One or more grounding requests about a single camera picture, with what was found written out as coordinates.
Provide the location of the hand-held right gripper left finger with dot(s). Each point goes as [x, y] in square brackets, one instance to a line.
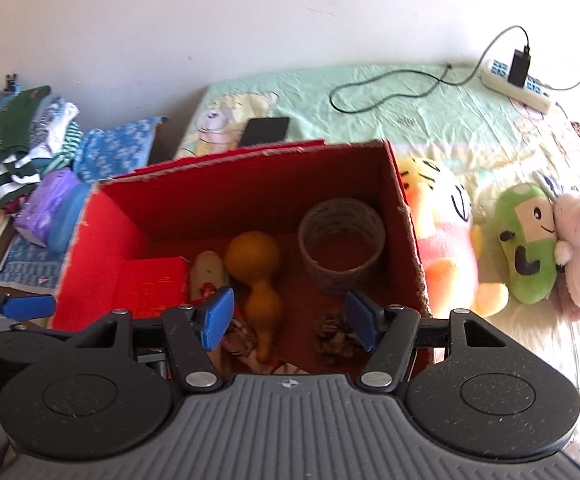
[217, 320]

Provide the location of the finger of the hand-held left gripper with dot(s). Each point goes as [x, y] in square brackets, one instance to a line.
[18, 328]
[29, 306]

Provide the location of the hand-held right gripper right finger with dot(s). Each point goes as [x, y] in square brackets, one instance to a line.
[362, 320]

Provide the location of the brown pine cone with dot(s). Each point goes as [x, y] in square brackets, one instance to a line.
[335, 340]

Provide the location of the wooden clappers with red ribbon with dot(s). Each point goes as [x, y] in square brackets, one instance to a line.
[207, 270]

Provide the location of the clear packing tape roll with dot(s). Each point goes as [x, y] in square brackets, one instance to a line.
[342, 272]

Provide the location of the orange gourd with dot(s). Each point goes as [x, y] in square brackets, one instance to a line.
[250, 260]

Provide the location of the small red gift box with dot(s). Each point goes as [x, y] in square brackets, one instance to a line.
[149, 285]

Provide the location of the large red cardboard box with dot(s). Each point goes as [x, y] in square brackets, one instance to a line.
[250, 195]

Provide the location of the blue patterned mat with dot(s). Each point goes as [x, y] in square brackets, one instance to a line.
[24, 270]

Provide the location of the blue plastic packet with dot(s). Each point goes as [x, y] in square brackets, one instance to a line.
[67, 225]

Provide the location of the yellow plush toy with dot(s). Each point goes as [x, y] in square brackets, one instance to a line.
[445, 260]

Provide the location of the purple packet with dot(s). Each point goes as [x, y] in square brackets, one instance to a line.
[44, 205]

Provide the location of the green plush toy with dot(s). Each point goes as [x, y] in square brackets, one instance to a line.
[525, 270]

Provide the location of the pile of folded clothes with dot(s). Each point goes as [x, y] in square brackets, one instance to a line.
[9, 130]

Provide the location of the blue patterned cloth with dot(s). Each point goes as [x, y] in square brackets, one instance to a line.
[114, 150]

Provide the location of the black phone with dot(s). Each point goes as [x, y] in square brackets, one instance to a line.
[265, 131]

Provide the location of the black clip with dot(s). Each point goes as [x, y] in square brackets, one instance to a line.
[12, 81]

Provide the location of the white power strip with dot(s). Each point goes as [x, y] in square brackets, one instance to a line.
[537, 100]

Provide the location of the black charger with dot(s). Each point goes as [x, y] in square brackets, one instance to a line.
[518, 67]

